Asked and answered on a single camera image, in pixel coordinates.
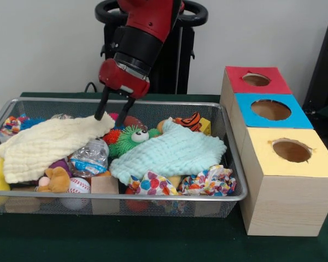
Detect silver wire mesh bin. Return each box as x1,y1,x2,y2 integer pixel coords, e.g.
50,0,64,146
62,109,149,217
0,97,249,218

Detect crumpled confetti print paper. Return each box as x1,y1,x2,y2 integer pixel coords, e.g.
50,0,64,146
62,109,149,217
178,164,237,197

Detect crushed clear bottle blue label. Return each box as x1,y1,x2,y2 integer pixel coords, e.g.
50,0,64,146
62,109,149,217
69,139,109,178

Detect green spiky toy with eyes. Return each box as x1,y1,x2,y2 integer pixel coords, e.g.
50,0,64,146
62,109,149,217
108,125,161,159

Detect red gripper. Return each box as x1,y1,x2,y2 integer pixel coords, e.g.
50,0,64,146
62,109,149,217
94,58,150,128

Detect wooden box with three holes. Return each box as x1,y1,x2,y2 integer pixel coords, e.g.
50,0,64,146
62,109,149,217
219,65,328,237

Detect black upright panel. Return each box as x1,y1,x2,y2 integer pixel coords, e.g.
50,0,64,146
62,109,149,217
302,17,328,115

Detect mint green muslin cloth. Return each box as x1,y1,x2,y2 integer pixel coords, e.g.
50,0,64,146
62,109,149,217
109,117,227,185

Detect brown toy football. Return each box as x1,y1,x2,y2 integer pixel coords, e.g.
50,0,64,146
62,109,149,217
124,116,148,132

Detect brown plush animal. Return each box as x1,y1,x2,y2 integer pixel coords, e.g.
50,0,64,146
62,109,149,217
36,166,71,193

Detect orange tiger plush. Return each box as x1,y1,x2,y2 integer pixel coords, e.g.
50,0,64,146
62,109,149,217
174,111,203,133

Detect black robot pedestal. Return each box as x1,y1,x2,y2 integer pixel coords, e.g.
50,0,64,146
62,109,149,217
95,0,208,95

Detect yellow block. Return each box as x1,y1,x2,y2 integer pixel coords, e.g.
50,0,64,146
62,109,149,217
199,117,212,136

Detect cream muslin cloth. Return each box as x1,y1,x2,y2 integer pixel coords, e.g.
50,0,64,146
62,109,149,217
0,111,115,184

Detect plain wooden block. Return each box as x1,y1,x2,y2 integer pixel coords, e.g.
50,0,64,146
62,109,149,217
90,176,120,215

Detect crumpled polka dot paper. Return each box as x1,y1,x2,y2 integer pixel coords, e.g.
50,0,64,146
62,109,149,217
127,170,179,196

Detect white baseball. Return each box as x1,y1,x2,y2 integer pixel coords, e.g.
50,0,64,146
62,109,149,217
67,177,91,194

